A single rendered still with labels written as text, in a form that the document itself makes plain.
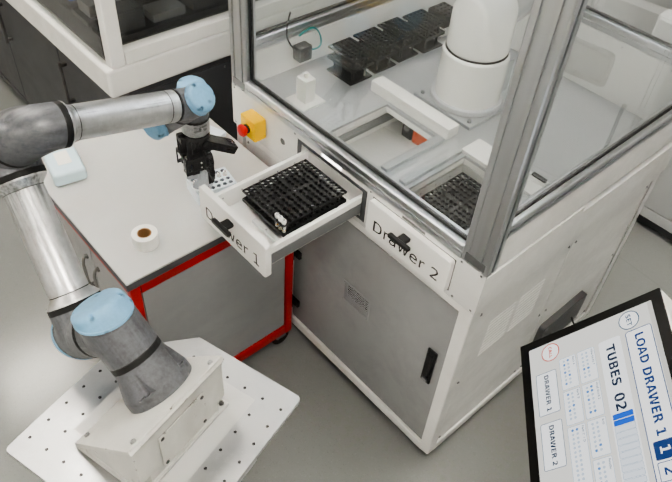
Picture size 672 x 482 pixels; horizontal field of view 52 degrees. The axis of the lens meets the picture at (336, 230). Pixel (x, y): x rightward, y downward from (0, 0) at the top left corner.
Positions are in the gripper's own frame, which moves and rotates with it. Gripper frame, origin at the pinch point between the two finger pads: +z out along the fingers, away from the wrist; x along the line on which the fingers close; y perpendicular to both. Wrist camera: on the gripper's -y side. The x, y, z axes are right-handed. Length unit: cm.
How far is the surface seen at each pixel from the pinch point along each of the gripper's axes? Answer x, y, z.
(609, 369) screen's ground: 111, -32, -29
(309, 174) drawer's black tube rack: 17.9, -22.9, -8.9
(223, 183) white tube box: -0.8, -5.0, 1.8
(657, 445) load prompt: 127, -24, -33
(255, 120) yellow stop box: -9.9, -20.2, -10.0
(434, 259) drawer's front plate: 60, -34, -9
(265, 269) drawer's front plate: 39.8, 2.0, -3.9
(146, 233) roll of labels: 7.3, 21.6, 3.1
